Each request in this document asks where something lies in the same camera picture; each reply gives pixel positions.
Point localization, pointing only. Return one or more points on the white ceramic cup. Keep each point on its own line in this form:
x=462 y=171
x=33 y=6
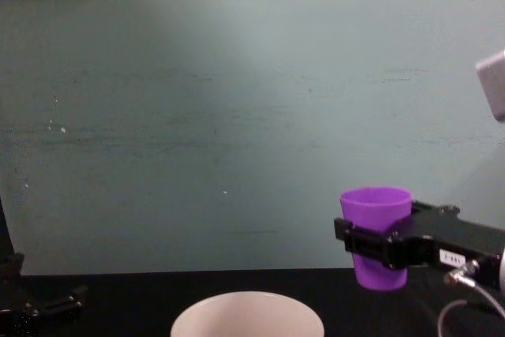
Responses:
x=244 y=317

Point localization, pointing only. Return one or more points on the purple plastic cup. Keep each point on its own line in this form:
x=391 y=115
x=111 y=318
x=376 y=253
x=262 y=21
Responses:
x=375 y=210

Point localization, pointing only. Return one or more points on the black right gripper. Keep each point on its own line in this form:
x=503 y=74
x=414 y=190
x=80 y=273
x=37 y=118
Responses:
x=473 y=240

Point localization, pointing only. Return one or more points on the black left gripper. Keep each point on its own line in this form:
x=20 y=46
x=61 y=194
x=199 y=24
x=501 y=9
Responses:
x=16 y=323

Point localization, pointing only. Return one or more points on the black table cloth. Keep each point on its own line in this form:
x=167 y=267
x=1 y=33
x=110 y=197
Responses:
x=138 y=305

